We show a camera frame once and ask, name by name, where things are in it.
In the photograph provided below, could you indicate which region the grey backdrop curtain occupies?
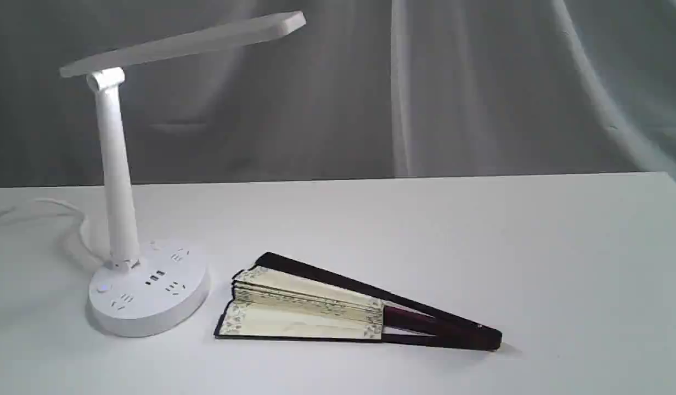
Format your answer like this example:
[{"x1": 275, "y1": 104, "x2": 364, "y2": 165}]
[{"x1": 0, "y1": 1, "x2": 676, "y2": 187}]

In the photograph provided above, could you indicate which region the cream paper folding fan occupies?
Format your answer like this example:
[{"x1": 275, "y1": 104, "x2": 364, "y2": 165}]
[{"x1": 213, "y1": 252, "x2": 503, "y2": 352}]

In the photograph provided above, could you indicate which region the white desk lamp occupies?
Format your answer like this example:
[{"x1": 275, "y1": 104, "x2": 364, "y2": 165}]
[{"x1": 60, "y1": 11, "x2": 306, "y2": 337}]

